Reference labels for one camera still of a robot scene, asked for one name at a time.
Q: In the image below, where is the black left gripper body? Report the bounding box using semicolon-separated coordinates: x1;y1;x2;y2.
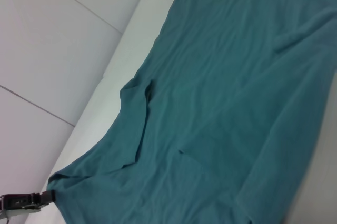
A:
0;192;42;213

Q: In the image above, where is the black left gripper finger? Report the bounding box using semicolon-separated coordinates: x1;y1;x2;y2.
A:
38;189;57;205

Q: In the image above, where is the blue shirt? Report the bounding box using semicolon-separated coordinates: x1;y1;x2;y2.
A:
48;0;337;224

